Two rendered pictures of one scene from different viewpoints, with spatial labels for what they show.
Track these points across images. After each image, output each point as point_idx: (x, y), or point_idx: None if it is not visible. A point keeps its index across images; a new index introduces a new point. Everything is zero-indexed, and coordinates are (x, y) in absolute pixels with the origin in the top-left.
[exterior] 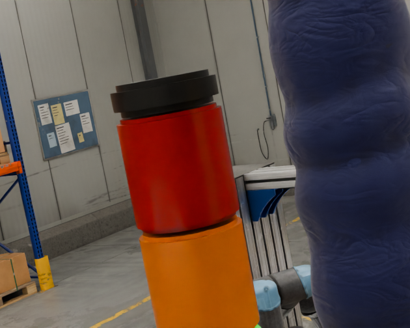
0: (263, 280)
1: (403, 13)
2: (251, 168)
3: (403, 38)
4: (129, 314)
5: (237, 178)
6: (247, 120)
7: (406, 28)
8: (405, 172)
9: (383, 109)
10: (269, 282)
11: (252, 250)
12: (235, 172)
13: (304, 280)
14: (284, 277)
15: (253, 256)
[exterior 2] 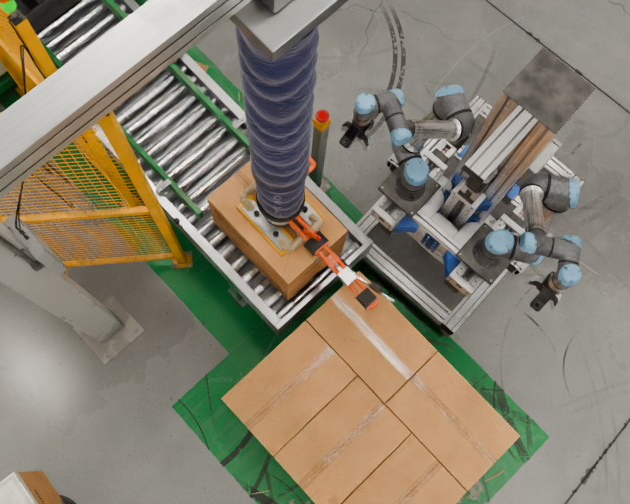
0: (370, 103)
1: (251, 99)
2: (544, 115)
3: (250, 102)
4: None
5: (512, 100)
6: None
7: (252, 103)
8: (246, 118)
9: (243, 99)
10: (364, 105)
11: (498, 125)
12: (536, 101)
13: (392, 134)
14: (392, 121)
15: (497, 126)
